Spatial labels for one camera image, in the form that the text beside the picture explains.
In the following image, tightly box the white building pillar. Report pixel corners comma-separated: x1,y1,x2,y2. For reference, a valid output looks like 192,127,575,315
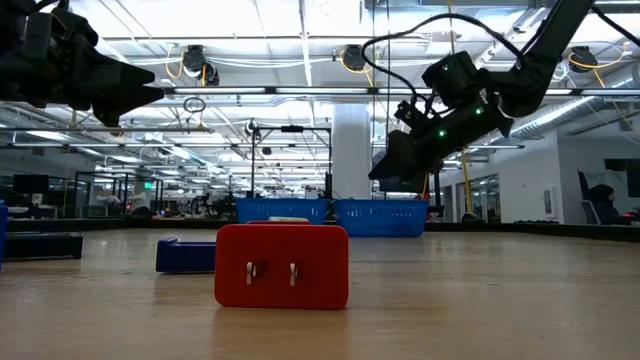
331,102,374,201

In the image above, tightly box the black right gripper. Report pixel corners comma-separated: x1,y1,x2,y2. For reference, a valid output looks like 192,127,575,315
368,107,501,181

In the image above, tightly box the black right camera cable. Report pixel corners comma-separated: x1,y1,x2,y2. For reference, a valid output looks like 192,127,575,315
361,12,524,101

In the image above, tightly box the black box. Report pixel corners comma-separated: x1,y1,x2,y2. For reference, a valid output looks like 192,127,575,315
3,231,85,262

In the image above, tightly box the blue plastic basket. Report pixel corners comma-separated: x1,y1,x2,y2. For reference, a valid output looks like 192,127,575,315
333,198,430,238
235,197,331,225

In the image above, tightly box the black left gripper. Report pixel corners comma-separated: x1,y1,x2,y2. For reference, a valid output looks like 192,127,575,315
0,0,166,128

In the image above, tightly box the red plug charger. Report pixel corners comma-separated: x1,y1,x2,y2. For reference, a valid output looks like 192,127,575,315
214,223,350,311

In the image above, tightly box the ceiling cable reel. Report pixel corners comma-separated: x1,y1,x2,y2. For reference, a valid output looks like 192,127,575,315
341,43,369,72
569,45,599,74
182,43,221,87

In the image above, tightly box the black office chair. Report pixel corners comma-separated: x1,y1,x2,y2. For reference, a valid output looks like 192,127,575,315
577,169,601,226

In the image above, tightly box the black background rig frame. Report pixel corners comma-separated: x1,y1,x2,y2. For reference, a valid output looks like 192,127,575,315
249,124,334,201

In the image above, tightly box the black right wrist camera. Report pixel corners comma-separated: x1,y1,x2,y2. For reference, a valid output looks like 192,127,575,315
394,98,427,129

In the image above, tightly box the black aluminium rig frame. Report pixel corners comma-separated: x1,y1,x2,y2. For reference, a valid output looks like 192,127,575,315
0,85,640,244

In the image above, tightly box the person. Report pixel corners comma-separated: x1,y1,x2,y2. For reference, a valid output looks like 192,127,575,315
587,183,639,226

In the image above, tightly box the dark blue card reader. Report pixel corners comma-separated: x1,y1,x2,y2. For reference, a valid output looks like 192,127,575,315
155,236,218,275

